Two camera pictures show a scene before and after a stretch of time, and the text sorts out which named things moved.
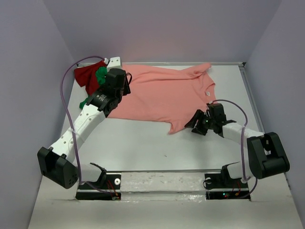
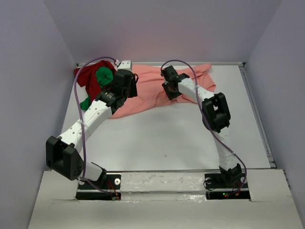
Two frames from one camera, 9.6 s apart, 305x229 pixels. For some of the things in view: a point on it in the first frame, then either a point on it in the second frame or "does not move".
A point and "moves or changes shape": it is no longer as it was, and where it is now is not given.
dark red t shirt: [86, 76] does not move
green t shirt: [101, 73] does not move
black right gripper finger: [196, 120] to [171, 89]
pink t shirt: [173, 95] moves or changes shape
